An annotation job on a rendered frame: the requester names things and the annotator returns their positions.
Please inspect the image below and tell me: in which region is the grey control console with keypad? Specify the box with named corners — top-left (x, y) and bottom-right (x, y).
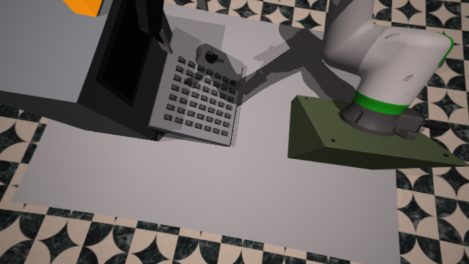
top-left (0, 0), bottom-right (243, 147)

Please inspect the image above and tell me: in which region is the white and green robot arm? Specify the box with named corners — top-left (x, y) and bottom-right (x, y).
top-left (321, 0), bottom-right (454, 140)

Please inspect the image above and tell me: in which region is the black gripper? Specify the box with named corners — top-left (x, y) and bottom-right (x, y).
top-left (135, 0), bottom-right (208, 54)

